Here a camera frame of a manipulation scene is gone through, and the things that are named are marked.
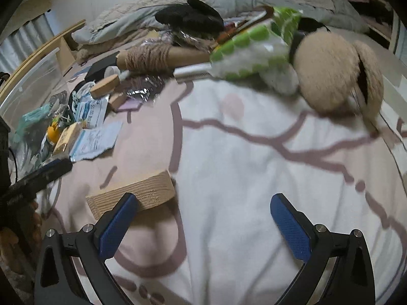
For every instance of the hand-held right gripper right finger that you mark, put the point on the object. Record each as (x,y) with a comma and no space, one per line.
(291,228)

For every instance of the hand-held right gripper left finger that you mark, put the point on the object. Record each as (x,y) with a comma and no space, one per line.
(117,225)

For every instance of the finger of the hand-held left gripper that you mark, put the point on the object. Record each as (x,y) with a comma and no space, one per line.
(44,173)

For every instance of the light wooden block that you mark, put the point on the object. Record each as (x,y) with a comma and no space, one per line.
(140,190)

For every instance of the clear plastic storage box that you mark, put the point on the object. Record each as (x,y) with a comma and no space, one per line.
(35,79)

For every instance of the person's left hand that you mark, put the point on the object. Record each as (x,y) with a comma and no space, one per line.
(12,247)

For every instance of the gold tissue pack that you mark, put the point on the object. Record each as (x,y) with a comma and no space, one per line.
(68,138)

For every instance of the light blue packet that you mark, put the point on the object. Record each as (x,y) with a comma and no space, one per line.
(95,141)

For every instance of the printed cartoon blanket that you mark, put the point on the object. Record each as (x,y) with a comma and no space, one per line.
(241,171)

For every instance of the blue and white packet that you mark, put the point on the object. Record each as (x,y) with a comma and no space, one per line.
(92,112)

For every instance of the wooden bedside shelf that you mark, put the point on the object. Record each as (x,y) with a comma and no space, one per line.
(41,50)

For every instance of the black box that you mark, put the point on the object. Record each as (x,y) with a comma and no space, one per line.
(101,65)

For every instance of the dark patterned pouch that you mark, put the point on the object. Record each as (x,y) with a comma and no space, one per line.
(146,89)

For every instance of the grey curtain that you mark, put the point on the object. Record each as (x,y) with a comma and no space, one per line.
(28,35)

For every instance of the twine cone spool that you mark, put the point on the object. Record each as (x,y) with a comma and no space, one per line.
(152,57)

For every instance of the beige plush toy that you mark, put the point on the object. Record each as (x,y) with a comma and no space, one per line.
(330,70)

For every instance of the white slim box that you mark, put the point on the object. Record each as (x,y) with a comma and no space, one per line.
(194,71)

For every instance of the green dotted tissue pack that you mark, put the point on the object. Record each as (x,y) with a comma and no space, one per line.
(254,54)

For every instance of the black fuzzy glove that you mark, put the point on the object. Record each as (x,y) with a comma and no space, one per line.
(190,14)

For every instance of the grey-blue duvet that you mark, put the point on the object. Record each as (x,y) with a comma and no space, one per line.
(330,9)

